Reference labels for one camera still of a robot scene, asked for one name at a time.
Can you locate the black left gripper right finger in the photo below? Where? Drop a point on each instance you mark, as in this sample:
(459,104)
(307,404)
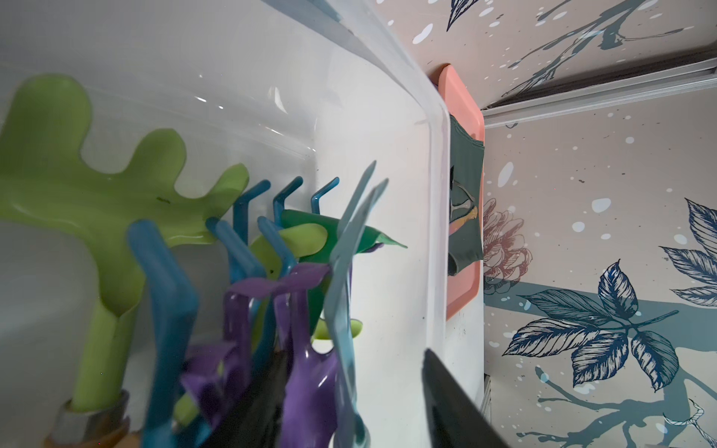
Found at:
(453,419)

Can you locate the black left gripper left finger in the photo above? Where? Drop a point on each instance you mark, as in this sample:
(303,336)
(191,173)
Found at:
(255,421)

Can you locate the purple rake pink handle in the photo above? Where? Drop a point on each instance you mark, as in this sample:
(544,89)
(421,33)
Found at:
(216,375)
(309,416)

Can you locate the blue rake yellow handle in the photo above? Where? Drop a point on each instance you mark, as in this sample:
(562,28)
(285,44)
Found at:
(174,306)
(259,311)
(241,205)

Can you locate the green rake wooden handle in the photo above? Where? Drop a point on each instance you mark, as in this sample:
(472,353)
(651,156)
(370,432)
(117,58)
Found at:
(370,241)

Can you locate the light blue rake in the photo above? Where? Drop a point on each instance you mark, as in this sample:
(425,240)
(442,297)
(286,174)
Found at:
(351,430)

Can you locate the clear plastic storage box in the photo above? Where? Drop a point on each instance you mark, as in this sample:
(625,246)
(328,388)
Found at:
(286,88)

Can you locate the pink tray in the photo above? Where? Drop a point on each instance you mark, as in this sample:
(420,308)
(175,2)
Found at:
(464,287)

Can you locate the dark green cloth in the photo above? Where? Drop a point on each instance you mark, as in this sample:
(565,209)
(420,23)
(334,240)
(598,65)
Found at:
(466,169)

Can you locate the iridescent spoon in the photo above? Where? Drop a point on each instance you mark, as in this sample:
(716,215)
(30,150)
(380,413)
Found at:
(456,224)

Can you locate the metal spoon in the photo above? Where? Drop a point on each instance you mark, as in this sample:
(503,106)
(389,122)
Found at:
(461,200)

